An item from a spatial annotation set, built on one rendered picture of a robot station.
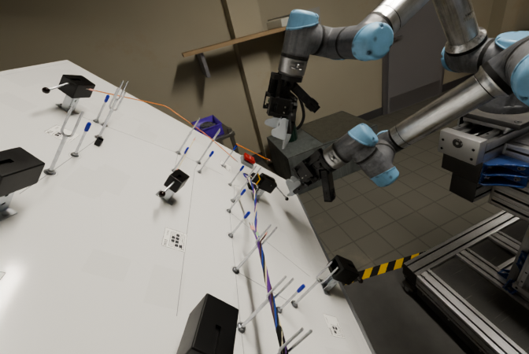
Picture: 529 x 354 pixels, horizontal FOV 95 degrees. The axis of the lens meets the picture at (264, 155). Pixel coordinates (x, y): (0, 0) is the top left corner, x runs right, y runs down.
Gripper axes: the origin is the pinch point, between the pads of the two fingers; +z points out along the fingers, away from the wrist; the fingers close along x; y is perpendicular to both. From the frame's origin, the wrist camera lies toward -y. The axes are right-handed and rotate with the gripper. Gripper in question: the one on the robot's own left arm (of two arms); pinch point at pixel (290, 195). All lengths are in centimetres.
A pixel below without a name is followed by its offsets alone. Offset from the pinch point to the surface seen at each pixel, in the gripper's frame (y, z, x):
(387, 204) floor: -56, 23, -147
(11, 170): 24, -13, 67
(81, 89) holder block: 50, 0, 47
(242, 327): -13, -9, 48
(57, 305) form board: 6, -8, 68
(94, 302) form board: 4, -8, 64
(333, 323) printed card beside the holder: -29.7, -7.0, 26.8
